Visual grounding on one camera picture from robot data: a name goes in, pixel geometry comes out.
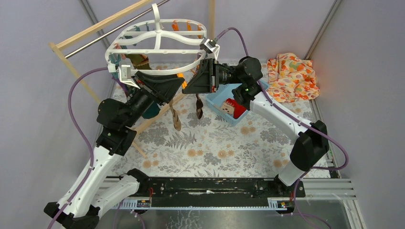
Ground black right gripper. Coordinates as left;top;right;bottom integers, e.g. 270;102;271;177
181;59;243;95

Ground orange clothespin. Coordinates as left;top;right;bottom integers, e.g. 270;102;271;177
176;73;188;90
171;20;180;31

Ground brown argyle sock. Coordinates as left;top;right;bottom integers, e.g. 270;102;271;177
195;94;203;119
169;100;182;131

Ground red sock with bear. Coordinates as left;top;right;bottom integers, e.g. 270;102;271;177
220;98;246;119

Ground white plastic clip hanger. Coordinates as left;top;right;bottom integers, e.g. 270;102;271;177
105;3;208;75

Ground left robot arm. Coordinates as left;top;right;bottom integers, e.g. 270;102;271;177
44;69;185;229

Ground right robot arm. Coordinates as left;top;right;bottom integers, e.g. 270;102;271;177
182;56;330;197

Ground light blue plastic basket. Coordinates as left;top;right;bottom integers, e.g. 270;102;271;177
206;83;249;126

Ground dark green sock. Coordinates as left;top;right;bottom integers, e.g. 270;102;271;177
142;103;160;119

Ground olive orange sock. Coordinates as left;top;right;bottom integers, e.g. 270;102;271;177
125;54;151;70

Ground metal hanging rod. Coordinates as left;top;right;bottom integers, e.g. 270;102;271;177
56;0;153;59

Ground floral orange cloth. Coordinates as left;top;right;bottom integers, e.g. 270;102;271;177
267;52;320;103

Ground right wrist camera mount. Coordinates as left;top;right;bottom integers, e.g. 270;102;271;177
200;38;220;60

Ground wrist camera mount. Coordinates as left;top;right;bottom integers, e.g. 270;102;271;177
107;64;140;89
200;38;220;60

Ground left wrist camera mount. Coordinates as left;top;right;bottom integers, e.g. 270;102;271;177
107;64;140;89

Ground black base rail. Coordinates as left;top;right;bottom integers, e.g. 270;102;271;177
130;177;306;208

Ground wooden drying rack frame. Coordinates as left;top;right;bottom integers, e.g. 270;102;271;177
46;0;220;160

